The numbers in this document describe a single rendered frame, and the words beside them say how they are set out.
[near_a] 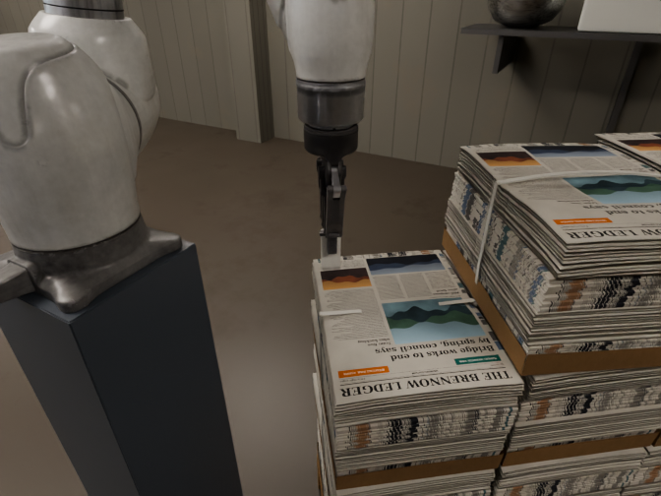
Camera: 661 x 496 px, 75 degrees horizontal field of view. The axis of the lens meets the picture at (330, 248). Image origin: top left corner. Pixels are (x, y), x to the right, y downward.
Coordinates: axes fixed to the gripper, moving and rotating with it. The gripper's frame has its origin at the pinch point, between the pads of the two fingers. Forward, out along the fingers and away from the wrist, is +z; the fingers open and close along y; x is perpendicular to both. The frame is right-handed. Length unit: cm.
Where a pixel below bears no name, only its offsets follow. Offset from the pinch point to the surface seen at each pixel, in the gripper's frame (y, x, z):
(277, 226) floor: 187, 9, 96
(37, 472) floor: 33, 89, 96
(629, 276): -18.6, -36.2, -4.2
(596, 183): -2.1, -41.5, -9.9
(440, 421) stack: -18.8, -14.2, 20.5
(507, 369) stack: -16.5, -24.6, 13.3
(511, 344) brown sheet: -15.0, -25.3, 9.8
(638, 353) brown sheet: -19.8, -42.1, 9.1
